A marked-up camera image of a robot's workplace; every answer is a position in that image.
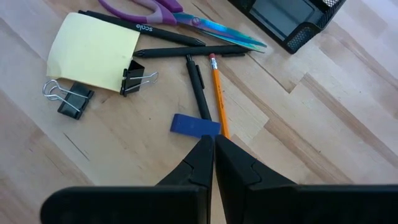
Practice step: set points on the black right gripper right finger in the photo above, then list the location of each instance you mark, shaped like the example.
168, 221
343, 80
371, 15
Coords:
264, 202

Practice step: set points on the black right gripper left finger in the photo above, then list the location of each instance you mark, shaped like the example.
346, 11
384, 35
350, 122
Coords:
174, 202

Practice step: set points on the blue eraser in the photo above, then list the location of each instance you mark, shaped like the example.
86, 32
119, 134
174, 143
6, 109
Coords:
194, 126

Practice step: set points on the plain black pen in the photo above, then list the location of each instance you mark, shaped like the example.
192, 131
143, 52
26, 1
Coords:
192, 51
199, 93

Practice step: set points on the orange pencil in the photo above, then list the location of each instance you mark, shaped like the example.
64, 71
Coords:
219, 96

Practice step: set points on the black binder clip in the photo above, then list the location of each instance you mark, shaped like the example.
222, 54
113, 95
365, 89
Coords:
74, 101
132, 77

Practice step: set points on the black pen with white print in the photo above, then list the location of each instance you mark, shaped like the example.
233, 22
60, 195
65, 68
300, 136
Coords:
168, 34

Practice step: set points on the yellow sticky note pad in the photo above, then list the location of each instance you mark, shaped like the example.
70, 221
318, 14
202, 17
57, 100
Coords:
90, 49

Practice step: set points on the black mesh desk organizer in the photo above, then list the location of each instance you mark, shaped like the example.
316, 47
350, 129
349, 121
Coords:
286, 18

